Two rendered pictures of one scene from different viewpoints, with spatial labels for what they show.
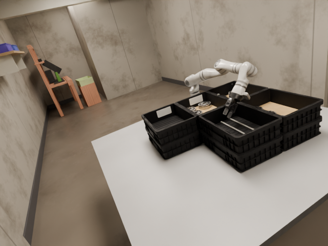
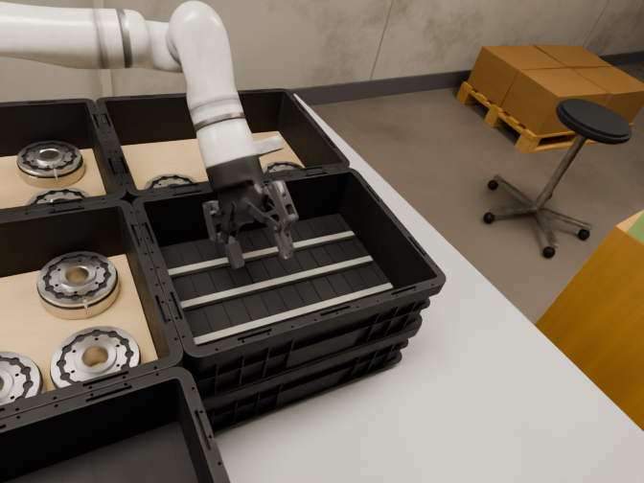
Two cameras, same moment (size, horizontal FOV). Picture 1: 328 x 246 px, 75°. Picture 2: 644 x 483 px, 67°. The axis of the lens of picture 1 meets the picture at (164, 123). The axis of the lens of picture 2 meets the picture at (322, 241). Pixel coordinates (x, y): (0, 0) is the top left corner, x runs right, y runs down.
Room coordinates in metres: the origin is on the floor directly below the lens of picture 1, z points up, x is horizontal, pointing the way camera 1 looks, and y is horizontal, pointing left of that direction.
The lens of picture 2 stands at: (1.30, 0.08, 1.43)
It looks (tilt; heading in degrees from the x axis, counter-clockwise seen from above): 42 degrees down; 247
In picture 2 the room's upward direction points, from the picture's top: 15 degrees clockwise
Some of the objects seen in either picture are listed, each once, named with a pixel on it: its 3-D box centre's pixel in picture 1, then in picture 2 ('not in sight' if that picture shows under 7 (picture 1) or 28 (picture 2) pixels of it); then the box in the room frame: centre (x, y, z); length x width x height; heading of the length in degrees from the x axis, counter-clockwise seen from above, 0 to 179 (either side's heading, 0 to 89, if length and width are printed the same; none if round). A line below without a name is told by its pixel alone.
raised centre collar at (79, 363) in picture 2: not in sight; (96, 357); (1.39, -0.29, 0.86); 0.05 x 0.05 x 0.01
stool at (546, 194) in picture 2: not in sight; (565, 173); (-0.53, -1.50, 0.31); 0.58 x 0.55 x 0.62; 58
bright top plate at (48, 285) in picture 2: not in sight; (78, 277); (1.43, -0.42, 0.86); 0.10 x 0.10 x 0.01
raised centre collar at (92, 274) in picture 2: not in sight; (77, 275); (1.43, -0.42, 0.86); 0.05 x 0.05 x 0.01
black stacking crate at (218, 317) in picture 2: (236, 126); (285, 267); (1.13, -0.42, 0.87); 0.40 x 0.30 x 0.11; 15
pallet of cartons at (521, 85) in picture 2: not in sight; (554, 94); (-1.27, -2.61, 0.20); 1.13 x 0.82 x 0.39; 20
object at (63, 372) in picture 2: not in sight; (96, 359); (1.39, -0.29, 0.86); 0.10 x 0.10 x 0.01
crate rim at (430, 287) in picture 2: (236, 118); (289, 245); (1.13, -0.42, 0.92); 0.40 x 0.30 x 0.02; 15
